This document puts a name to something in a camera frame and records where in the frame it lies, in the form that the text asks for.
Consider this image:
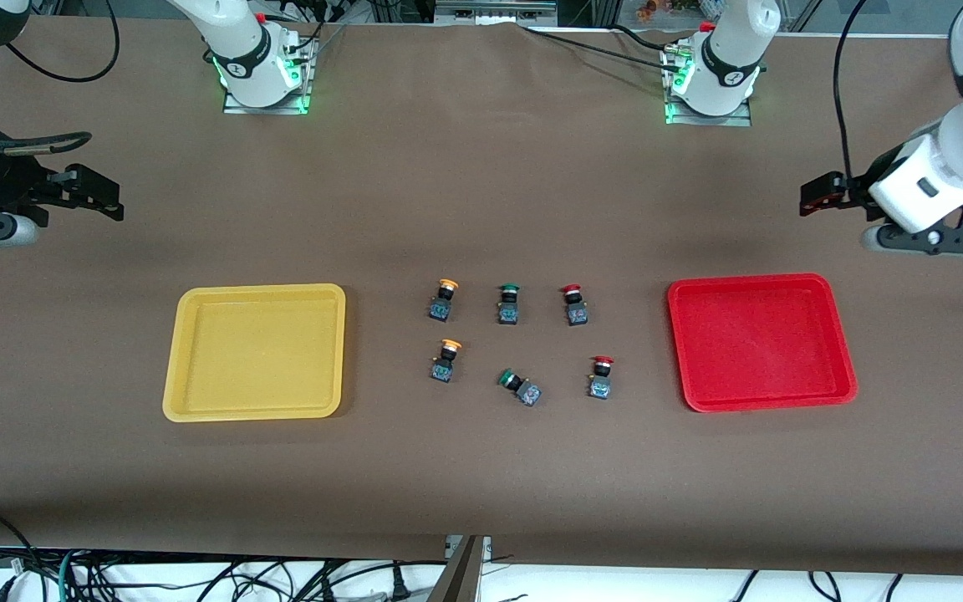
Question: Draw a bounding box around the brown table cover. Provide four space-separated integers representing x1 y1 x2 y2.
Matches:
0 15 963 578

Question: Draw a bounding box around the dark metal post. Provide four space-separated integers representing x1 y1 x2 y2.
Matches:
427 535 482 602

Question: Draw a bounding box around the yellow push button switch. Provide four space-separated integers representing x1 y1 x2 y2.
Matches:
430 339 462 385
429 279 460 324

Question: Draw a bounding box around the green cable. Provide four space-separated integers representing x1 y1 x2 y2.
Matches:
57 548 123 602

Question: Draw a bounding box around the orange decorative item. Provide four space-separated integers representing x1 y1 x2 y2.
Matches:
636 0 700 22

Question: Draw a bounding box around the red push button switch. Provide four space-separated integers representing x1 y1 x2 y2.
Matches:
561 284 589 327
588 355 615 400

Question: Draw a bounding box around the red plastic tray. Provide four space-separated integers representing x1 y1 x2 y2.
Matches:
667 273 859 414

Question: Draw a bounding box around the silver aluminium frame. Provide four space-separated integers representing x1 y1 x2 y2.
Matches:
434 0 562 26

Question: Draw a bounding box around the yellow plastic tray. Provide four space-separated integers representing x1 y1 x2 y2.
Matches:
162 283 347 423

